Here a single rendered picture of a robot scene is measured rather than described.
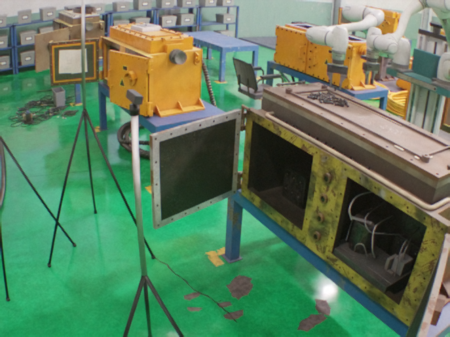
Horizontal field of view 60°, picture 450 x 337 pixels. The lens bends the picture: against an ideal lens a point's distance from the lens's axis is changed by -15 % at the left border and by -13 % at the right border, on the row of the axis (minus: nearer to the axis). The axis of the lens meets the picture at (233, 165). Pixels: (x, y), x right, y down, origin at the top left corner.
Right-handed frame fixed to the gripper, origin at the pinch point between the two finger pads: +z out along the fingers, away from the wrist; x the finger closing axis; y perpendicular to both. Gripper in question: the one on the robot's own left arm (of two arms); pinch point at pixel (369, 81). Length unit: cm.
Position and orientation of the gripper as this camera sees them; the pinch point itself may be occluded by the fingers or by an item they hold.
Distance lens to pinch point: 301.7
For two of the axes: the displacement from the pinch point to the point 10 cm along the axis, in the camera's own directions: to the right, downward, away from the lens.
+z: -0.5, 9.0, 4.3
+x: 8.6, -1.8, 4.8
